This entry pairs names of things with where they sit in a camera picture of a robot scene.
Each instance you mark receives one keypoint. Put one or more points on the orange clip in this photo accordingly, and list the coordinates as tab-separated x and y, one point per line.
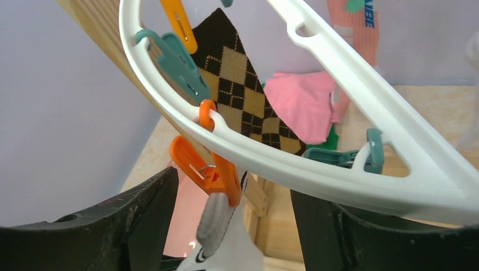
220	176

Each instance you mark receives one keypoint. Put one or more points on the teal clip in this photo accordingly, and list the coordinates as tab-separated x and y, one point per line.
178	64

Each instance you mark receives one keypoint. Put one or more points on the wooden hanger rack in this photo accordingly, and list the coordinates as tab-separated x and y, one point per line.
270	220

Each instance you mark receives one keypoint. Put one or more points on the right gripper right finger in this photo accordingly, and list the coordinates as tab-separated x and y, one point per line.
336	237

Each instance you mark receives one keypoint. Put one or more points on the pink patterned sock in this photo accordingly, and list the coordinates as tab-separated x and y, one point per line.
357	23

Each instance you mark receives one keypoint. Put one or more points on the brown argyle sock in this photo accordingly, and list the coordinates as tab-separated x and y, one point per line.
235	87

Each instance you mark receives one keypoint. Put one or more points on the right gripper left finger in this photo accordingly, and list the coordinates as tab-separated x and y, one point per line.
125	232

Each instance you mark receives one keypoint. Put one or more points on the pink plastic basket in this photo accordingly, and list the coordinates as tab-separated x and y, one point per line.
189	206

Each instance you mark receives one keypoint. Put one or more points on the pink folded cloth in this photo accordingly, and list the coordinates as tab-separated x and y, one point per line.
304	103

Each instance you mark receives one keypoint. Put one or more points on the green folded cloth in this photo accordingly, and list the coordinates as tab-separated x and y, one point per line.
331	142

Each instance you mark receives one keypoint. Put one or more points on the white sock black stripes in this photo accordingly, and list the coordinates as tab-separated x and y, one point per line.
223	241

